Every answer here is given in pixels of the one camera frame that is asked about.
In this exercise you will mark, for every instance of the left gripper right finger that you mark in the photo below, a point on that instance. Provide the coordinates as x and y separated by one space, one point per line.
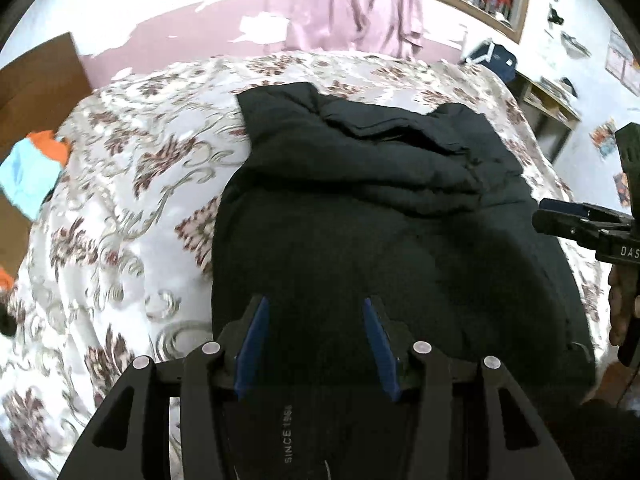
461 419

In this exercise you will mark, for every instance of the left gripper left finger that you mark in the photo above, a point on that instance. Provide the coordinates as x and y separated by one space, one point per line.
168 420

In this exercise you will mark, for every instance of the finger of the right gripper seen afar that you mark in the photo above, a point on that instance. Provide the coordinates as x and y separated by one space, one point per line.
579 221

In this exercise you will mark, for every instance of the black padded jacket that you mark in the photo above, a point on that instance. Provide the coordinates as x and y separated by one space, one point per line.
342 207

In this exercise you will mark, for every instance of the person's right hand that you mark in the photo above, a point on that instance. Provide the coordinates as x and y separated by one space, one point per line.
623 300

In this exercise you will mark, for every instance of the wooden shelf desk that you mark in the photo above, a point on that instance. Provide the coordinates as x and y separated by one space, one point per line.
548 114

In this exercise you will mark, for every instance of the navy blue backpack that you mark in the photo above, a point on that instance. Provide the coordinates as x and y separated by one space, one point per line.
496 58

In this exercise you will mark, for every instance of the floral satin bedspread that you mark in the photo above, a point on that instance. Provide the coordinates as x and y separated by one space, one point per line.
120 260

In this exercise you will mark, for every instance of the pink hanging curtain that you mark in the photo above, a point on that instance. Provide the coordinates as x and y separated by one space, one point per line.
389 27

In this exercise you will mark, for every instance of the orange blue brown garment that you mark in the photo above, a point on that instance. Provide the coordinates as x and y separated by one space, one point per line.
31 170

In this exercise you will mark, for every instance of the wooden headboard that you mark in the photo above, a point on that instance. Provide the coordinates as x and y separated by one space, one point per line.
40 89

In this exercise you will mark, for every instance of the colourful wall sticker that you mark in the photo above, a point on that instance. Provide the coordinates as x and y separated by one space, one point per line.
622 189
603 139

